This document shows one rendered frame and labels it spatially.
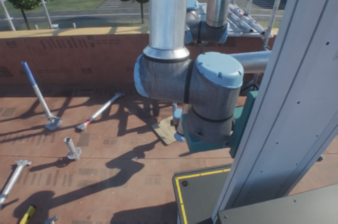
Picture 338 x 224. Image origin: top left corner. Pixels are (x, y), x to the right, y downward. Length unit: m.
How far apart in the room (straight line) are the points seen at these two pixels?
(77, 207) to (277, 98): 1.57
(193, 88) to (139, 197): 1.23
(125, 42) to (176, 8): 1.94
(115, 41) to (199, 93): 2.00
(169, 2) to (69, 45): 2.25
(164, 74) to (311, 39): 0.38
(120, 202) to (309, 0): 1.60
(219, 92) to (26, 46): 2.72
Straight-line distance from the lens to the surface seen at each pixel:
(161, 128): 2.04
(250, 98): 0.61
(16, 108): 2.95
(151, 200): 1.65
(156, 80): 0.61
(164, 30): 0.58
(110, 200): 1.71
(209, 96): 0.60
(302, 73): 0.53
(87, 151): 2.02
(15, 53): 3.18
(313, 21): 0.47
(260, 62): 1.08
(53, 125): 2.42
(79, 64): 2.80
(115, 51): 2.56
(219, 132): 0.69
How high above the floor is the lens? 1.51
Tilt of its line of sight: 38 degrees down
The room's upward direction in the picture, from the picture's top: straight up
